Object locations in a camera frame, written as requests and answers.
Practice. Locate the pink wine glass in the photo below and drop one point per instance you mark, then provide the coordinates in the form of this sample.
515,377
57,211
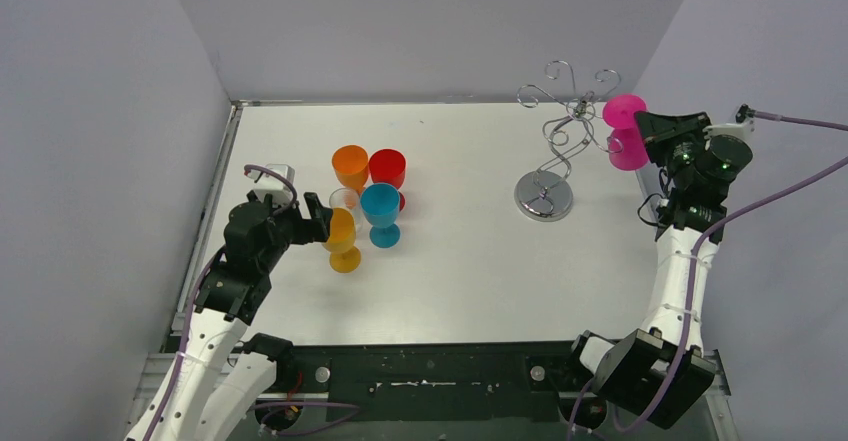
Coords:
626,150

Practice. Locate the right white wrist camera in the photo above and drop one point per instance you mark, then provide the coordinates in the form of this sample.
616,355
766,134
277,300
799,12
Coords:
742,131

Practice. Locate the yellow wine glass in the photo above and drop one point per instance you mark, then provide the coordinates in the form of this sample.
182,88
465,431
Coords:
344,256

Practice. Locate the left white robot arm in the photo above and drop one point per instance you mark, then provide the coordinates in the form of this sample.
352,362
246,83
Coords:
194,402

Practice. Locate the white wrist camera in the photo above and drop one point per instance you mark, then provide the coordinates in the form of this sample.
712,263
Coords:
275,180
742,131

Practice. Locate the clear wine glass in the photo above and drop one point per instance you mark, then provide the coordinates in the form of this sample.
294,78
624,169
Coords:
348,199

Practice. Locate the silver wire glass rack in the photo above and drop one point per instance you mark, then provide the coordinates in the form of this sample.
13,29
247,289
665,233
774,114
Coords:
544,193

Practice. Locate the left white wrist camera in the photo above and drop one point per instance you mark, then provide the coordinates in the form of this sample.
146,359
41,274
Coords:
275,180

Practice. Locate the blue wine glass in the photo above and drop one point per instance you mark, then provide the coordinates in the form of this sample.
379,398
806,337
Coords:
380,203

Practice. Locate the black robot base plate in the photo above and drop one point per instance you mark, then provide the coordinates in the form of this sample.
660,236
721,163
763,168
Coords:
435,382

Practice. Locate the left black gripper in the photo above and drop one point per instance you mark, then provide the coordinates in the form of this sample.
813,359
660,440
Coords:
314,218

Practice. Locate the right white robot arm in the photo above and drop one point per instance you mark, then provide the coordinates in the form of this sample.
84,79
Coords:
660,370

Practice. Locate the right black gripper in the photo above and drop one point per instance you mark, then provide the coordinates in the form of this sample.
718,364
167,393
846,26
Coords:
662,133

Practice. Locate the orange wine glass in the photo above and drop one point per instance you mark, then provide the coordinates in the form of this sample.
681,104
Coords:
351,167

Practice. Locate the red wine glass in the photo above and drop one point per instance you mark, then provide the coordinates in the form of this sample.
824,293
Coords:
389,166

